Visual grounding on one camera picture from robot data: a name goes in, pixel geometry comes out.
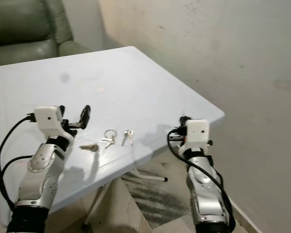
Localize green leather armchair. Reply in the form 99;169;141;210
0;0;92;170

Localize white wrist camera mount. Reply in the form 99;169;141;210
184;119;210;144
33;106;64;133

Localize white metal table leg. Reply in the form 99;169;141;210
81;184;110;231

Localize white table foot bar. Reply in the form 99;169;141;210
129;169;168;183

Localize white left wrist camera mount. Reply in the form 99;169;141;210
33;106;64;133

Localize dark brass key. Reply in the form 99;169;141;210
79;144;100;153

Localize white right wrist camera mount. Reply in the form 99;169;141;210
184;119;210;144

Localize silver key on ring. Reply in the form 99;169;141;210
101;129;117;149

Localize pair of silver keys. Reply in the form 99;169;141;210
121;129;135;146

